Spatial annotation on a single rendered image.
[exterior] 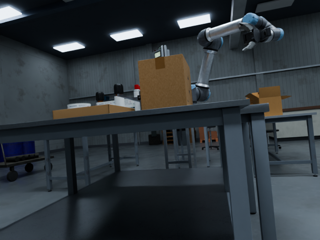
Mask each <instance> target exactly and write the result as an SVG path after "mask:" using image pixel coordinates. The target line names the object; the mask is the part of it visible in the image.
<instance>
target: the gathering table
mask: <svg viewBox="0 0 320 240"><path fill-rule="evenodd" d="M175 134H176V145H177V154H179V148H178V137H177V129H175ZM204 137H205V147H206V158H207V167H210V162H209V161H210V150H209V139H208V129H207V127H204ZM180 143H181V153H184V151H183V140H182V129H180ZM182 160H184V156H182Z"/></svg>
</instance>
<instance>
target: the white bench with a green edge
mask: <svg viewBox="0 0 320 240"><path fill-rule="evenodd" d="M133 134H134V146H135V156H129V157H120V160H122V159H133V158H136V164H137V166H138V164H139V155H138V144H137V133H136V132H134V133H133ZM87 137H89V136H87ZM87 137H81V138H82V146H83V159H84V170H83V171H81V172H78V173H76V177H77V180H79V179H85V185H86V186H88V185H90V184H91V181H90V171H92V170H95V169H98V168H100V167H103V166H106V165H108V164H109V165H110V167H112V166H111V165H112V163H113V162H114V160H113V159H114V157H111V146H110V135H107V144H108V157H109V162H106V163H103V164H101V165H98V166H95V167H92V168H90V164H89V151H88V138H87ZM75 138H79V137H75ZM52 140H56V139H52ZM59 140H61V139H59ZM43 141H44V155H45V169H46V183H47V189H49V191H48V192H50V191H52V190H50V189H52V180H67V176H58V177H52V176H51V164H50V145H49V140H43ZM81 174H85V176H80V175H81Z"/></svg>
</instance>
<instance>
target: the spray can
mask: <svg viewBox="0 0 320 240"><path fill-rule="evenodd" d="M134 88H135V90H134V91H133V92H134V97H137V96H138V95H139V91H140V90H139V85H134ZM134 103H135V110H140V103H139V102H137V101H134Z"/></svg>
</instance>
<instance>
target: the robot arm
mask: <svg viewBox="0 0 320 240"><path fill-rule="evenodd" d="M244 30H246V31H250V30H251V31H250V32H245V33H243V34H242V35H243V42H244V44H246V45H244V46H247V47H245V48H244V49H243V51H248V50H250V49H253V48H255V47H256V46H257V45H258V43H259V42H272V41H279V40H281V39H282V38H283V35H284V31H283V30H282V29H280V28H276V27H274V26H273V25H272V24H271V23H269V22H268V21H267V20H266V19H265V18H264V17H262V16H260V17H259V16H257V15H256V14H254V13H247V14H246V15H245V16H244V17H243V18H241V19H238V20H234V21H232V22H229V23H226V24H223V25H220V26H217V27H214V28H206V29H204V30H202V31H201V32H200V33H199V34H198V43H199V44H200V45H201V46H203V50H204V56H203V60H202V64H201V69H200V74H199V78H198V82H197V83H196V84H195V85H191V91H192V101H193V105H194V104H197V101H199V102H203V101H207V100H208V99H209V97H210V90H209V85H208V83H209V79H210V73H211V69H212V65H213V61H214V57H215V54H216V53H217V52H218V50H219V49H220V48H221V47H222V45H223V38H222V37H224V36H227V35H231V34H234V33H237V32H241V31H244Z"/></svg>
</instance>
